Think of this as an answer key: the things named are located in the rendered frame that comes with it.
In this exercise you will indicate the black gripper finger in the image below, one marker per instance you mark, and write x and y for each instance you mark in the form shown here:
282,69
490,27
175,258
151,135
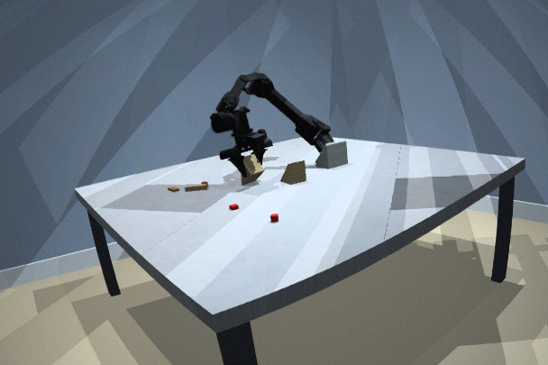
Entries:
239,164
259,155

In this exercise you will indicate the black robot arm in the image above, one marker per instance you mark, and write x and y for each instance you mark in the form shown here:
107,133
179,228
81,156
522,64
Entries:
226,119

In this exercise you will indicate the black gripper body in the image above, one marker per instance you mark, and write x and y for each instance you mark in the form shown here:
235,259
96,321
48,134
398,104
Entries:
237,150

